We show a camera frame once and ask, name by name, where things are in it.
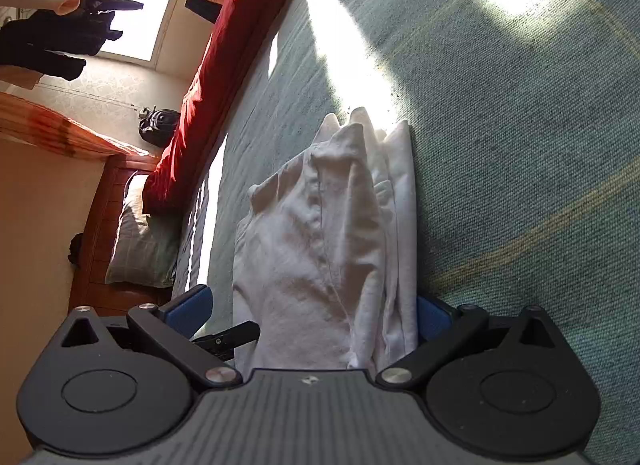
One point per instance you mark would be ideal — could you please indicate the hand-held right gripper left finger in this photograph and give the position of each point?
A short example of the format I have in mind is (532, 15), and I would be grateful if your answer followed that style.
(192, 307)

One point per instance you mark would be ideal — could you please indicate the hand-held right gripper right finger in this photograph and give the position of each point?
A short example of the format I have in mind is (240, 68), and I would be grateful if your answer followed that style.
(432, 317)

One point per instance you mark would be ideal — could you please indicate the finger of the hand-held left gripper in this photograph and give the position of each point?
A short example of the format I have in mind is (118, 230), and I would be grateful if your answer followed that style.
(235, 337)

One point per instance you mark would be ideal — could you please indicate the white printed t-shirt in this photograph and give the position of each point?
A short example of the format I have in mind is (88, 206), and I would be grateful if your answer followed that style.
(310, 245)

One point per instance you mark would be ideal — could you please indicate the black hanging clothes bundle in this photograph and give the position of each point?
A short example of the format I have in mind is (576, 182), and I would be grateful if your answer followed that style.
(50, 45)

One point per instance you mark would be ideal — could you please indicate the grey plaid pillow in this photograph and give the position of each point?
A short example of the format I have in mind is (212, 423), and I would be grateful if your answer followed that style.
(145, 245)

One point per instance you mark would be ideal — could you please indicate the wooden headboard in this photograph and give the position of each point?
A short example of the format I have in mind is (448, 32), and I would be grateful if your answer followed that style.
(97, 225)

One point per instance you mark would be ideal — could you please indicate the black backpack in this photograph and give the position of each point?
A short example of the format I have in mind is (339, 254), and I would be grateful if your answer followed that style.
(160, 127)

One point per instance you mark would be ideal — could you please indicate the green bed blanket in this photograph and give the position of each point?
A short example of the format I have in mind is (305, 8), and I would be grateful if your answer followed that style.
(500, 145)

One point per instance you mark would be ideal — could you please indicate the red quilt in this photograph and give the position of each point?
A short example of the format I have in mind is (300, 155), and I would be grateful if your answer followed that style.
(215, 85)

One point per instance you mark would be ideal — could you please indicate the orange patterned curtain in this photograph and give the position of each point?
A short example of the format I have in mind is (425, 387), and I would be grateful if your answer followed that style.
(50, 127)

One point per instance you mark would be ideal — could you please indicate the window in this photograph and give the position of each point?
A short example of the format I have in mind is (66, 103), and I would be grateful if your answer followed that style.
(140, 20)

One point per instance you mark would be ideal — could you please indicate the black hanging garment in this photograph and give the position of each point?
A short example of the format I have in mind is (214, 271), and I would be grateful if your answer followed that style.
(202, 7)

